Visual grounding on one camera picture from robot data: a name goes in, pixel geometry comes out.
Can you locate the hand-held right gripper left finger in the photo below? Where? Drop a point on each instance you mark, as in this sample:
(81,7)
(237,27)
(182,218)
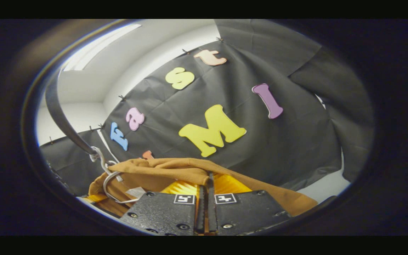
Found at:
(165,212)

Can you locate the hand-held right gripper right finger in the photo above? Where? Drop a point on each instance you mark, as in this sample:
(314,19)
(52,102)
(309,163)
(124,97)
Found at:
(211,212)

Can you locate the brown shirt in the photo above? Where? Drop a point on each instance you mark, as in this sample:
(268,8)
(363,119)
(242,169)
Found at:
(175,166)

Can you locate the white plastic clothes hanger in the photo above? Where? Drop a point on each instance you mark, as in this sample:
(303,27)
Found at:
(104,166)

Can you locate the black clothes rack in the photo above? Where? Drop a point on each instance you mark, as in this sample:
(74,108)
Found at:
(62,118)

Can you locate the black backdrop cloth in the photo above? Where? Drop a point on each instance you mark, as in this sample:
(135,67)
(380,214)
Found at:
(278,148)

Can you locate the row of black cloth clips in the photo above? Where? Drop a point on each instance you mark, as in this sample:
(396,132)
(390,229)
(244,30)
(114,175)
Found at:
(186,51)

